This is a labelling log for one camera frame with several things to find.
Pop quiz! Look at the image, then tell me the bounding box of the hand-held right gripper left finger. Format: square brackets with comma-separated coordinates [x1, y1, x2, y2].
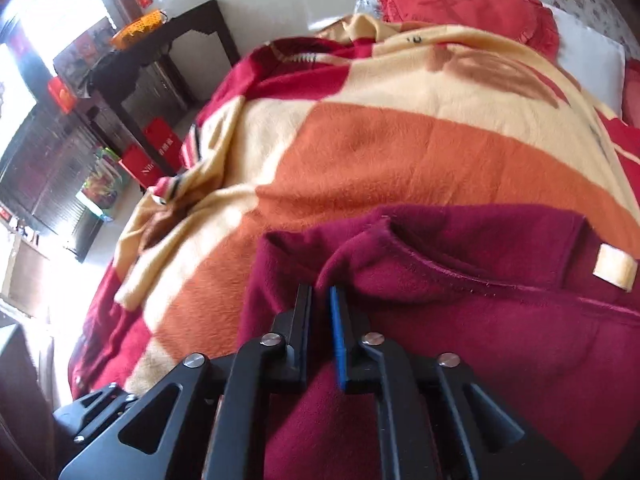
[59, 284, 313, 480]

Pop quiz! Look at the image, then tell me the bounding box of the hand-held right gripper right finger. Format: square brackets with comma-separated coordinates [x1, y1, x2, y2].
[327, 286, 583, 480]

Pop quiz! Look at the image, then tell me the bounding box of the maroon fleece sweater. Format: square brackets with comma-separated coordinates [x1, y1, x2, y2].
[237, 204, 640, 480]

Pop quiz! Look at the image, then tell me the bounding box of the orange cream red blanket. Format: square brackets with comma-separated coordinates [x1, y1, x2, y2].
[67, 12, 640, 401]

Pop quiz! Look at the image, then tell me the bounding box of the colourful snack package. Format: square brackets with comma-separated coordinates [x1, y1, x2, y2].
[75, 147, 124, 222]

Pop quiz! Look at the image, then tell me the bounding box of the red gift box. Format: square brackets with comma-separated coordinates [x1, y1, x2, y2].
[144, 117, 184, 177]
[119, 145, 166, 192]

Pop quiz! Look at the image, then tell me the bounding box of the dark wooden cabinet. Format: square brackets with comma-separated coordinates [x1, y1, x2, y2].
[0, 105, 107, 263]

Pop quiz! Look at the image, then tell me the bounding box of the small red box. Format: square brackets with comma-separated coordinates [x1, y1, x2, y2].
[47, 77, 79, 112]

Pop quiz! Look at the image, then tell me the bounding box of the dark wooden side table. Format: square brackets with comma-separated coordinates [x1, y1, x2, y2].
[82, 0, 241, 173]

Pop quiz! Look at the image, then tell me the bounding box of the orange woven basket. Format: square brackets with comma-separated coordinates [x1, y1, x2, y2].
[111, 9, 168, 51]

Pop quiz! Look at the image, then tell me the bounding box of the framed colourful picture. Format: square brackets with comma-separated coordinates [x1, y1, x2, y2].
[52, 16, 119, 97]

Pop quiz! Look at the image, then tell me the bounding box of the red heart-shaped frilled pillow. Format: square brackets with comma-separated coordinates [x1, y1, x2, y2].
[375, 0, 561, 58]

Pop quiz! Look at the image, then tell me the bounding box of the white pillow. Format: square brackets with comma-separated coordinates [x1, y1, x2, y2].
[542, 2, 628, 117]

